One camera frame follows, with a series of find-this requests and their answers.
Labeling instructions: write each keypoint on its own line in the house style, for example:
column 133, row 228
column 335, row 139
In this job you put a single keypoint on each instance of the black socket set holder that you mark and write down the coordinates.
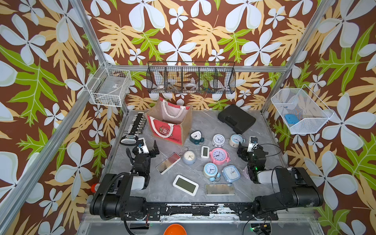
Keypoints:
column 135, row 129

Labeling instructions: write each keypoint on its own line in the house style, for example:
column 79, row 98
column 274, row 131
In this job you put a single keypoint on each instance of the small white digital clock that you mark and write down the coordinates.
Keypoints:
column 205, row 152

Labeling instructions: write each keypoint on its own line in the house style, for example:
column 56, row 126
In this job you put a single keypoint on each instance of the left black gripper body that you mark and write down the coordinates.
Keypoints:
column 152, row 154

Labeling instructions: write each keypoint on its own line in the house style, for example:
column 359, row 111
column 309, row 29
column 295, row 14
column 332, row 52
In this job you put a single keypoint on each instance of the pink twin-bell alarm clock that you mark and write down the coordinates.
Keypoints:
column 219, row 156

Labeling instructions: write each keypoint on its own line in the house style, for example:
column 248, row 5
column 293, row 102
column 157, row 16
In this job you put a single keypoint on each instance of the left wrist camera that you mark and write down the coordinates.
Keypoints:
column 141, row 146

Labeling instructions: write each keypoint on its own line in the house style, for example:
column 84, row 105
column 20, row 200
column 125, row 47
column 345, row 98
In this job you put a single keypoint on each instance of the beige twin-bell alarm clock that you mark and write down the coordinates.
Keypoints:
column 235, row 140

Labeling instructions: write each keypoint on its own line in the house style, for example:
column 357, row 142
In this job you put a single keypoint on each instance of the orange bowl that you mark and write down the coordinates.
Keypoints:
column 175, row 229

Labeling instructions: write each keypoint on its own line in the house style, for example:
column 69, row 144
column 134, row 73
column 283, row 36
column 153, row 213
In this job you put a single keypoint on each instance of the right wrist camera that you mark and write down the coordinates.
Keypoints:
column 253, row 144

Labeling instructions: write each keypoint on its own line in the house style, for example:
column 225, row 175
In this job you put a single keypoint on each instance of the white wire basket left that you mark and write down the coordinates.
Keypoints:
column 109, row 85

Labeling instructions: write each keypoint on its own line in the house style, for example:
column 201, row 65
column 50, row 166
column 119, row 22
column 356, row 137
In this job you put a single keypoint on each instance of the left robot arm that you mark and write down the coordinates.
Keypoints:
column 113, row 199

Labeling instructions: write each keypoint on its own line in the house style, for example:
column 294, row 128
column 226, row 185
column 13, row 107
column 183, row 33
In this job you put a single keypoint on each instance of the blue object in basket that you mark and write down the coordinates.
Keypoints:
column 291, row 119

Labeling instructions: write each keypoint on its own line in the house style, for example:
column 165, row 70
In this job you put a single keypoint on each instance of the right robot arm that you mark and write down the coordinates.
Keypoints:
column 292, row 187

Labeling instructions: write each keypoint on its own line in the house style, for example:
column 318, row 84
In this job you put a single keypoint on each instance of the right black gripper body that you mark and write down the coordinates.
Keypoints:
column 245, row 153

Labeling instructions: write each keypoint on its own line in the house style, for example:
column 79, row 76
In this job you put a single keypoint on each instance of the white wire basket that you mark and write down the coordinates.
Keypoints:
column 311, row 110
column 109, row 85

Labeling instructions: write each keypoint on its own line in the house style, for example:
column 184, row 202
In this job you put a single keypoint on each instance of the light pink round clock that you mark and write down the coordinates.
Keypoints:
column 245, row 173

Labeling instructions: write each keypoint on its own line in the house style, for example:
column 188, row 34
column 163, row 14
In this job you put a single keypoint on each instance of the red emergency button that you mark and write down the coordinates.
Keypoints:
column 94, row 187

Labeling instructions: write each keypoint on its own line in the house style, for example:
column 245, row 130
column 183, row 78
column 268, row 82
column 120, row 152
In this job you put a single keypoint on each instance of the blue square alarm clock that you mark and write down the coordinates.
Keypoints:
column 230, row 173

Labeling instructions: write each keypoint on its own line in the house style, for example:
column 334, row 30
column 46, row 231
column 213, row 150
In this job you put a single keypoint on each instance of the dark green alarm clock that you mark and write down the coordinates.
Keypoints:
column 196, row 137

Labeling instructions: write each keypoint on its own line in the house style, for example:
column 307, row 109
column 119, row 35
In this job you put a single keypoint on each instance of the light blue round alarm clock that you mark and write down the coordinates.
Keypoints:
column 211, row 172

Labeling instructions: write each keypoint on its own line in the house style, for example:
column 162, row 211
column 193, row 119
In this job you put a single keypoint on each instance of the black plastic tool case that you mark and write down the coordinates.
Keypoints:
column 238, row 119

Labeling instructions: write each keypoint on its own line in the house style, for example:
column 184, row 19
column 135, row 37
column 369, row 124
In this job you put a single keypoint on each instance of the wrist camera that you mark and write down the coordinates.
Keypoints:
column 253, row 144
column 141, row 146

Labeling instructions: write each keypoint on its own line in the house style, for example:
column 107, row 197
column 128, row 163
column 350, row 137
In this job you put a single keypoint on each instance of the white wire basket right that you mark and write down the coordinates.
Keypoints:
column 311, row 110

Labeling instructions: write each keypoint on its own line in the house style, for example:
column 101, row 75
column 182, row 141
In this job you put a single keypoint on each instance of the black wire basket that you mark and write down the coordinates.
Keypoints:
column 190, row 77

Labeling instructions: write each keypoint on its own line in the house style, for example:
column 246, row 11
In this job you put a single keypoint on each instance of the black mounting rail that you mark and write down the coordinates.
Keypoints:
column 242, row 211

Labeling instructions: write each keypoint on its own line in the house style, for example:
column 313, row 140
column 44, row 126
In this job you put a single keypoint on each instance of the white round alarm clock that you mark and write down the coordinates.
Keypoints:
column 218, row 140

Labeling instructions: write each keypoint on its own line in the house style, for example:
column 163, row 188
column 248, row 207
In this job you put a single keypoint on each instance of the red burlap canvas bag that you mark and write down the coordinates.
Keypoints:
column 170, row 122

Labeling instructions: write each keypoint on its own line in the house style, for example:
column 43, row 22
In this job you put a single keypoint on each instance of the white digital clock green screen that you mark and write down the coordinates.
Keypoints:
column 186, row 185

